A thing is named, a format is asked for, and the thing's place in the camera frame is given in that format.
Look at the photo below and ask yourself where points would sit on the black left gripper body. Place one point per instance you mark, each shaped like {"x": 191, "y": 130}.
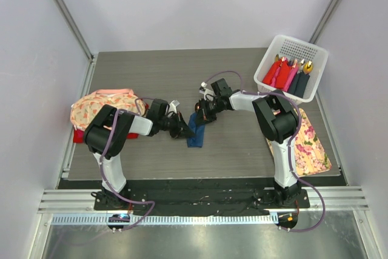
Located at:
{"x": 174, "y": 125}

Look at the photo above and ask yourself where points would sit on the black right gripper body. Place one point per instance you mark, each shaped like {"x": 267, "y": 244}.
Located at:
{"x": 211, "y": 108}

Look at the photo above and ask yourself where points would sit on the blue paper napkin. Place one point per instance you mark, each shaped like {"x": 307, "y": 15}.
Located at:
{"x": 198, "y": 140}

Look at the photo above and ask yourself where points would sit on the rose gold spoon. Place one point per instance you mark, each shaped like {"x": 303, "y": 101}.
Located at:
{"x": 197, "y": 107}

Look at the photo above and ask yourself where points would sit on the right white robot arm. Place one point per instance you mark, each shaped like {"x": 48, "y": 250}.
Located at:
{"x": 279, "y": 123}

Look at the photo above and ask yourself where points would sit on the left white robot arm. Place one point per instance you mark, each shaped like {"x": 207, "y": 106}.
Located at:
{"x": 107, "y": 133}

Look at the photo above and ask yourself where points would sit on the red rolled napkin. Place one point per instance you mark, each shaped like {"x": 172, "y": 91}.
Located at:
{"x": 274, "y": 67}

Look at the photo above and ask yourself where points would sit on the pink rolled napkin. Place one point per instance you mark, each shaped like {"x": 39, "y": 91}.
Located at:
{"x": 292, "y": 75}

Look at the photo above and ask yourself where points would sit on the red napkin stack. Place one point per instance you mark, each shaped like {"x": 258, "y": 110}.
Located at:
{"x": 78, "y": 136}

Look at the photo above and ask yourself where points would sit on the dark blue rolled napkin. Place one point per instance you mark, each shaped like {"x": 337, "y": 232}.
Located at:
{"x": 301, "y": 84}

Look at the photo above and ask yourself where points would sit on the floral mesh laundry bag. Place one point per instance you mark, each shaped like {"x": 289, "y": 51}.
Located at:
{"x": 113, "y": 95}

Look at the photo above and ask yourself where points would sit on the white plastic basket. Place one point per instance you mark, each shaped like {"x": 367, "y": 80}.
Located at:
{"x": 292, "y": 48}

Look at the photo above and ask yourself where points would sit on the gold spoon in basket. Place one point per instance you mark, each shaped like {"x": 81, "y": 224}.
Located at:
{"x": 308, "y": 67}

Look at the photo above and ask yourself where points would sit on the floral tray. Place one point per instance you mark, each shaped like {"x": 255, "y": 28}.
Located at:
{"x": 310, "y": 155}

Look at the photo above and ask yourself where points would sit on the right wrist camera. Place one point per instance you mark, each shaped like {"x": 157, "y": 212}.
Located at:
{"x": 204, "y": 90}

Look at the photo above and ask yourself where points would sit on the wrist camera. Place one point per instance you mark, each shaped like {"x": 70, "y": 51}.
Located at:
{"x": 204, "y": 90}
{"x": 173, "y": 106}

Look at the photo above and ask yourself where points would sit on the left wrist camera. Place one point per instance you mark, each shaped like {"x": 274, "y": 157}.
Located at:
{"x": 173, "y": 106}

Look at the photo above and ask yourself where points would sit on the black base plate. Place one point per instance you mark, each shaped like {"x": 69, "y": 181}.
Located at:
{"x": 200, "y": 197}

